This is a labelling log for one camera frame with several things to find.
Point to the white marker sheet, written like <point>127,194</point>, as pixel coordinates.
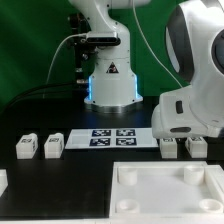
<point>111,138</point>

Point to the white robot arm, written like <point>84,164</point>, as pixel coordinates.
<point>195,44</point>

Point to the white left obstacle block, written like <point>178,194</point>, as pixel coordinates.
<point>3,181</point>

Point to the white right obstacle wall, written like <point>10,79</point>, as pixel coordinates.
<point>214,178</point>

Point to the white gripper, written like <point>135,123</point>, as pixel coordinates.
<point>173,118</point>

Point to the white square tabletop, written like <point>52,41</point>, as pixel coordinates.
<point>162,193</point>

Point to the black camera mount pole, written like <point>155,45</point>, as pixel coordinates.
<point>78,24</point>

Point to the black camera on base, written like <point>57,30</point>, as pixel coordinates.
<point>103,39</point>

